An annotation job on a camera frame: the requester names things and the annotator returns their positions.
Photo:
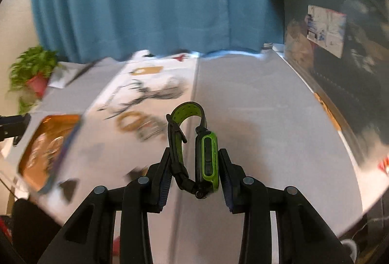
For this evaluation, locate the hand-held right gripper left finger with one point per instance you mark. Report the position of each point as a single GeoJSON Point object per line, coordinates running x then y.
{"type": "Point", "coordinates": [163, 189]}

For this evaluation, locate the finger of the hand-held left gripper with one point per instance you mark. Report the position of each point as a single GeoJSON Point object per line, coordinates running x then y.
{"type": "Point", "coordinates": [15, 127]}

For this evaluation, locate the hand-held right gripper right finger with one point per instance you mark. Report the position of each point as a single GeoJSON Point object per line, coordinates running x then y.
{"type": "Point", "coordinates": [226, 191]}

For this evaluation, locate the green and black wristwatch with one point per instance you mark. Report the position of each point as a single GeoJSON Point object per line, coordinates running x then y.
{"type": "Point", "coordinates": [209, 157]}

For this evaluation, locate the orange metal tray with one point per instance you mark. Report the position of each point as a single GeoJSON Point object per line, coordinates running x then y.
{"type": "Point", "coordinates": [33, 169]}

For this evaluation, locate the white printed cloth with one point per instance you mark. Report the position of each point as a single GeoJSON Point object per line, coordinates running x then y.
{"type": "Point", "coordinates": [121, 154]}

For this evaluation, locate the potted green plant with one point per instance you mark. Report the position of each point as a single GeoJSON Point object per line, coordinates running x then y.
{"type": "Point", "coordinates": [35, 69]}

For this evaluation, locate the grey felt table cover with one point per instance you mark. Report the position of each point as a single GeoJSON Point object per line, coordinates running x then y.
{"type": "Point", "coordinates": [267, 145]}

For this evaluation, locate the round bangle with beads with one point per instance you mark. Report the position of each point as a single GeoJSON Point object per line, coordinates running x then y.
{"type": "Point", "coordinates": [124, 127]}

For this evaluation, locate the red cloth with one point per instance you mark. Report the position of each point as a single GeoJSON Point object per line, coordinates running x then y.
{"type": "Point", "coordinates": [4, 226]}

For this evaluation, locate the white label sticker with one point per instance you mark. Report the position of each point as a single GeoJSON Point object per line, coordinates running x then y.
{"type": "Point", "coordinates": [326, 27]}

